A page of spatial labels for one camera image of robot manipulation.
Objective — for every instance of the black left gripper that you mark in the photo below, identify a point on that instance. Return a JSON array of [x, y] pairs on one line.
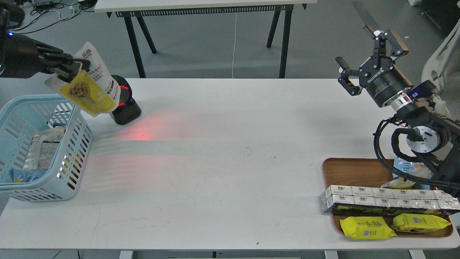
[[26, 57]]

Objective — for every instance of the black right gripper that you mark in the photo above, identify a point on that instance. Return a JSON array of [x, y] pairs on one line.
[[384, 82]]

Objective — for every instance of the yellow white snack pouch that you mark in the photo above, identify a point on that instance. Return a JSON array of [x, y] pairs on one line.
[[93, 90]]

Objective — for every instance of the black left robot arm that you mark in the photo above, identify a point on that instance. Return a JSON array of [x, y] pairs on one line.
[[11, 17]]

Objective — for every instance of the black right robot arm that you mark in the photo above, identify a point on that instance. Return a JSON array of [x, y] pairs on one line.
[[426, 136]]

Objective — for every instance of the light blue plastic basket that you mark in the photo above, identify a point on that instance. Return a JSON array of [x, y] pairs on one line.
[[26, 116]]

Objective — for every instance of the white snack bag in basket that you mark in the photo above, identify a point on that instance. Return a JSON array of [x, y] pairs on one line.
[[43, 148]]

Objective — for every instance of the blue snack bag in basket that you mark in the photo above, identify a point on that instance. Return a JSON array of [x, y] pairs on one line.
[[26, 175]]

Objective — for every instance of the blue white snack bag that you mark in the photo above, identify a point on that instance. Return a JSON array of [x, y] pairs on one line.
[[412, 168]]

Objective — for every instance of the yellow snack pack left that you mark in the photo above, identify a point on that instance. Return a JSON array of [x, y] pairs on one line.
[[366, 228]]

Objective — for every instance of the yellow snack pack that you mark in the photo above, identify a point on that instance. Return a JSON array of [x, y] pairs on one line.
[[366, 228], [418, 223]]

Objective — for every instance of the yellow snack pack right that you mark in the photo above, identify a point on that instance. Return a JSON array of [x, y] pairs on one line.
[[418, 223]]

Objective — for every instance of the white office chair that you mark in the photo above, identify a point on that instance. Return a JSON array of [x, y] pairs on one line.
[[443, 70]]

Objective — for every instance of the black barcode scanner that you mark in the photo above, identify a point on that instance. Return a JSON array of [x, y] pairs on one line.
[[127, 109]]

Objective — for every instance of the black legged background table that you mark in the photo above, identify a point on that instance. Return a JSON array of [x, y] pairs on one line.
[[128, 9]]

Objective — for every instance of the brown wooden tray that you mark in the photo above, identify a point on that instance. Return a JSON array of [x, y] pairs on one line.
[[366, 173]]

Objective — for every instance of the silver long box pack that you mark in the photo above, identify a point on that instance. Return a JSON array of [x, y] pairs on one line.
[[375, 201]]

